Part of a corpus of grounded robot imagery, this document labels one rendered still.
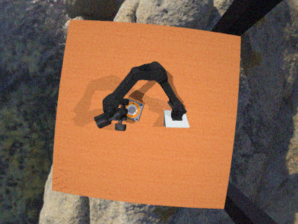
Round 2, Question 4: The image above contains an orange round plate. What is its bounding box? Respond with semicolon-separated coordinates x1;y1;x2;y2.
125;102;140;118

